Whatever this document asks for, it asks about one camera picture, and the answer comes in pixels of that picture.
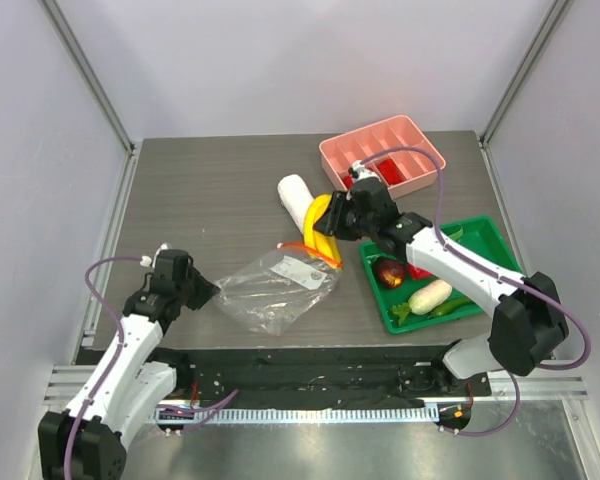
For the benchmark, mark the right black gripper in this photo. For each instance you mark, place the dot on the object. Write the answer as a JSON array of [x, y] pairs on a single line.
[[336, 216]]

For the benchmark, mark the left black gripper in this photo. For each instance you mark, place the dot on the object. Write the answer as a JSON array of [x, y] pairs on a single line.
[[206, 289]]

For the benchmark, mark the clear orange zip top bag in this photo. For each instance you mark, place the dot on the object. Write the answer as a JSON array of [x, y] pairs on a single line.
[[268, 295]]

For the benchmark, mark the dark red fake food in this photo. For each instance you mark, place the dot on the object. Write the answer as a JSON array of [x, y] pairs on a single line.
[[389, 273]]

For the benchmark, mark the white fake radish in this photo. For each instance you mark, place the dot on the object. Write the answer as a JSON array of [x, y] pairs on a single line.
[[423, 301]]

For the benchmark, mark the green fake chili pepper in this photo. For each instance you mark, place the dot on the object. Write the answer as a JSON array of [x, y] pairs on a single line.
[[450, 307]]

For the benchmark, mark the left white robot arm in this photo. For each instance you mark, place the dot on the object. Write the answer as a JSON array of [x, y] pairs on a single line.
[[90, 437]]

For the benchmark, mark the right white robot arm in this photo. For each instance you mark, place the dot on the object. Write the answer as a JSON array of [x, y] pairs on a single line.
[[527, 325]]

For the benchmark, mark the red fake food piece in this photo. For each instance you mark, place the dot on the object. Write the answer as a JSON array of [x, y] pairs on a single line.
[[389, 171]]

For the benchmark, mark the rolled white towel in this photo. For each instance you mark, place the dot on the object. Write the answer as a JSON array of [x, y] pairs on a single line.
[[296, 198]]

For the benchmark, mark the pink compartment tray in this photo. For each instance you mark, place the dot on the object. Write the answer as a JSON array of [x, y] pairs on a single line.
[[398, 138]]

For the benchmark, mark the green plastic tray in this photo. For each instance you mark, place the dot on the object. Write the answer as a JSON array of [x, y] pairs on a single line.
[[478, 234]]

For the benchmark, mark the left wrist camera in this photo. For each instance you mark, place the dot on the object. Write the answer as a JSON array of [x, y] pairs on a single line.
[[150, 261]]

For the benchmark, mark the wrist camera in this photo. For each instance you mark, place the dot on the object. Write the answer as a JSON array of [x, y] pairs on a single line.
[[359, 172], [150, 261]]

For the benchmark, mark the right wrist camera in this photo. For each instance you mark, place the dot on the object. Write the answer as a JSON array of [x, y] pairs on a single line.
[[359, 172]]

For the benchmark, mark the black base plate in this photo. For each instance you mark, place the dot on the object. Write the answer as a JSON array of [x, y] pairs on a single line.
[[300, 378]]

